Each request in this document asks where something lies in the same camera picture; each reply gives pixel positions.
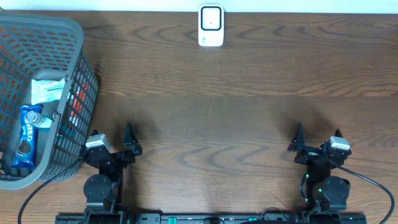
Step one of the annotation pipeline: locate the teal mouthwash bottle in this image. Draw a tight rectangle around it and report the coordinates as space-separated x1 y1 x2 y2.
24 111 53 133

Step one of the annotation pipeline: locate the white wet wipes pack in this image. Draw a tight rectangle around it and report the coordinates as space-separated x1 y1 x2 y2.
30 78 65 105

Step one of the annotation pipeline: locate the blue Oreo cookie pack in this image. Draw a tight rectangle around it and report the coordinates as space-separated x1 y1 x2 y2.
12 105 42 169

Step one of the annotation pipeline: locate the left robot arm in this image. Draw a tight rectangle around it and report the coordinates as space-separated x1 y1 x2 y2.
80 123 142 223

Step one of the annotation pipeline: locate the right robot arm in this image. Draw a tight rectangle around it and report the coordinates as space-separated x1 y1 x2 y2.
287 123 351 223

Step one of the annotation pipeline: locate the white barcode scanner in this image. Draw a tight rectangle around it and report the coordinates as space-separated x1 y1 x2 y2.
198 4 224 47

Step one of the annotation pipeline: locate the grey plastic basket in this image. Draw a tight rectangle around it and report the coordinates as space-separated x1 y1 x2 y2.
1 12 99 190

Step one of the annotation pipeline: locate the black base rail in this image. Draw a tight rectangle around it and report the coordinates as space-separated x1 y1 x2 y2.
55 212 368 224

